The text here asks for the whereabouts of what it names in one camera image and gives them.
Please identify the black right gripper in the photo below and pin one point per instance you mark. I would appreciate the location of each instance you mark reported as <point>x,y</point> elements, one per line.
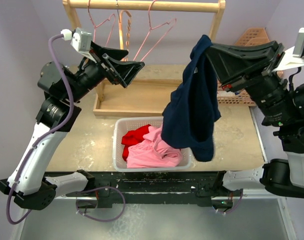
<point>229,61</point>

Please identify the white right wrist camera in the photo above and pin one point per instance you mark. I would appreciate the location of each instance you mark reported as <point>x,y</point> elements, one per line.
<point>296,50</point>

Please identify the wooden clothes rack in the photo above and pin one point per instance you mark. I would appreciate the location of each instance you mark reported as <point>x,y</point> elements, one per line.
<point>150,92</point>

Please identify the wooden hanger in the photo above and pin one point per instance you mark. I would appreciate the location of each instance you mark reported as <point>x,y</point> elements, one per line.
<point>124,27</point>

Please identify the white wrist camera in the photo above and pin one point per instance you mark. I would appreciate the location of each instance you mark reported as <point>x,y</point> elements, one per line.
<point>80,40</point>
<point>296,50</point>

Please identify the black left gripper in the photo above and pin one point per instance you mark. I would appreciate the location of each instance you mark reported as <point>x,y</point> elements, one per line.
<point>122,71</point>

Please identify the white plastic basket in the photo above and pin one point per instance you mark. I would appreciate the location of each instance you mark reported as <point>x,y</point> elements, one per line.
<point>123,126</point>

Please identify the red t shirt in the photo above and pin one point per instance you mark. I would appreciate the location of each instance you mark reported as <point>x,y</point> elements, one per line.
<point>132,138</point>

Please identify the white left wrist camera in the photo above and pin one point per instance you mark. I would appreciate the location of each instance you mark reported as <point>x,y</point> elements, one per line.
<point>80,40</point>

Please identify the pink plastic file organizer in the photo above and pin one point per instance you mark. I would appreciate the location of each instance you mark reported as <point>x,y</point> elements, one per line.
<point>251,37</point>

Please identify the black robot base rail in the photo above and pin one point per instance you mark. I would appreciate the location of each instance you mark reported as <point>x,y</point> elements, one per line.
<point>202,188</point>

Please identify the pink wire hanger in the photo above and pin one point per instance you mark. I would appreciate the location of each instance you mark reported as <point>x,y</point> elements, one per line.
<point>107,24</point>
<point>157,31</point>

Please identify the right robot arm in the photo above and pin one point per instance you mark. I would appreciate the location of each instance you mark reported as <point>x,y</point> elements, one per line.
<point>282,105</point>

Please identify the pink t shirt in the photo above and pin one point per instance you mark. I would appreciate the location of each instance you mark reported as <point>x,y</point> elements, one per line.
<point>153,152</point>

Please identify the navy blue t shirt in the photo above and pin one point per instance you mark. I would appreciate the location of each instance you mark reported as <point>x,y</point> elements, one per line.
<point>189,117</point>

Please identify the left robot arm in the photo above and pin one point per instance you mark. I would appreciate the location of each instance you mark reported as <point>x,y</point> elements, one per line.
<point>28,187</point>

